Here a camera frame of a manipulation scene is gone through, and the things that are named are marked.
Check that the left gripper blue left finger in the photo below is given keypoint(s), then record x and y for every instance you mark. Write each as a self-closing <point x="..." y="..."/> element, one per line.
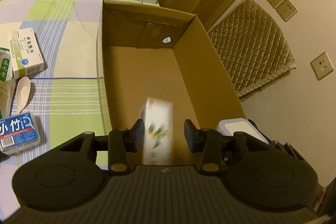
<point x="122" y="142"/>

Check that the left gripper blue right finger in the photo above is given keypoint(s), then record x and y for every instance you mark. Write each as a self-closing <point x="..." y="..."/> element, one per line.
<point x="205" y="141"/>

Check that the white power adapter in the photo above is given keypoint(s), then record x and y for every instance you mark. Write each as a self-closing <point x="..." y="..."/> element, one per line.
<point x="228" y="127"/>

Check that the long white ointment box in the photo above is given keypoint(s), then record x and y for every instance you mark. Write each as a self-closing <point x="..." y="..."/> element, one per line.
<point x="158" y="136"/>

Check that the blue label floss pick box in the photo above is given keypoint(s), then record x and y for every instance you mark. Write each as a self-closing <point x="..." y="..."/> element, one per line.
<point x="19" y="132"/>

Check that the white pill tablet box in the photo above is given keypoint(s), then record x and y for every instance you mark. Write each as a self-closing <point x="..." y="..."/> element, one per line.
<point x="25" y="54"/>

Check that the silver green foil pouch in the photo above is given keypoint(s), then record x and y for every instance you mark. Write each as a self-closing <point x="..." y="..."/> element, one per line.
<point x="7" y="83"/>

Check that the checkered tablecloth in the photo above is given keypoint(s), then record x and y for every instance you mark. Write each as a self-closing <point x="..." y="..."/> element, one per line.
<point x="64" y="98"/>

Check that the large brown cardboard box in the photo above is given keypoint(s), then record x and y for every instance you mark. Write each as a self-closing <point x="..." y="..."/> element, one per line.
<point x="147" y="51"/>

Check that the quilted chair cushion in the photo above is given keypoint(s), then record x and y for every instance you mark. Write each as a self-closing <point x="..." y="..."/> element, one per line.
<point x="252" y="48"/>

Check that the single wall socket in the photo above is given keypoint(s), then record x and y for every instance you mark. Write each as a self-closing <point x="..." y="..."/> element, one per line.
<point x="321" y="66"/>

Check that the double wall socket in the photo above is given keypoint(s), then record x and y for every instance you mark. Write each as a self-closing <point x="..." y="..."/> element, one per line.
<point x="285" y="9"/>

